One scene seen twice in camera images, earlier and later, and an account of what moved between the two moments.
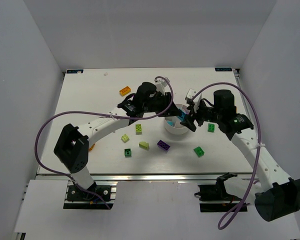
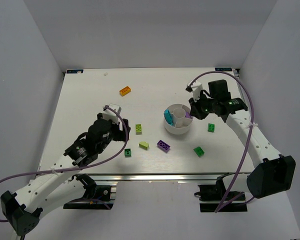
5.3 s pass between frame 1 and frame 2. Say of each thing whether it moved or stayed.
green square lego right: stayed
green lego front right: stayed
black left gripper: moved
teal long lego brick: moved
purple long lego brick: stayed
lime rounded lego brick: stayed
